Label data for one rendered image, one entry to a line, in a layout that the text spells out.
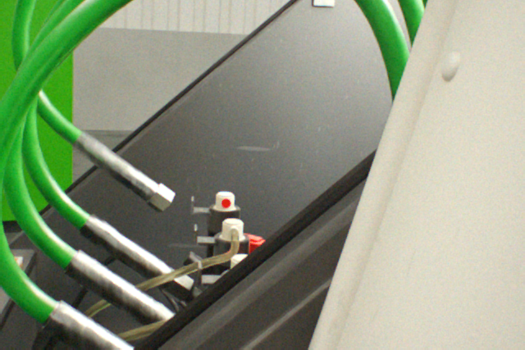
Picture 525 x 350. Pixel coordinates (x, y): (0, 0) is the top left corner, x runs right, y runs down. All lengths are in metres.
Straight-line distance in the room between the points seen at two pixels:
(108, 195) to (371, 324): 0.75
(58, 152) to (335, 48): 3.09
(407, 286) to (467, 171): 0.04
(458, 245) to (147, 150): 0.77
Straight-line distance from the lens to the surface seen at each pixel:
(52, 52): 0.36
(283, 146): 0.94
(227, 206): 0.61
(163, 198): 0.61
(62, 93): 3.87
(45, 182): 0.54
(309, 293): 0.28
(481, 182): 0.18
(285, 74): 0.93
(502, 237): 0.17
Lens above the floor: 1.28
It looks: 12 degrees down
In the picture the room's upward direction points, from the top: 4 degrees clockwise
